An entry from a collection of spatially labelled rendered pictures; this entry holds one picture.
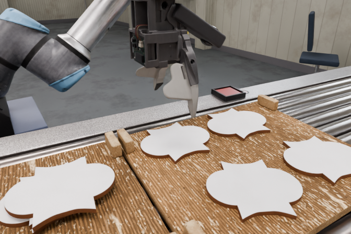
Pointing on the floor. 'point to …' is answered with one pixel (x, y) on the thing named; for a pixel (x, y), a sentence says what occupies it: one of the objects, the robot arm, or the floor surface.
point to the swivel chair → (320, 60)
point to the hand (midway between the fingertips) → (175, 102)
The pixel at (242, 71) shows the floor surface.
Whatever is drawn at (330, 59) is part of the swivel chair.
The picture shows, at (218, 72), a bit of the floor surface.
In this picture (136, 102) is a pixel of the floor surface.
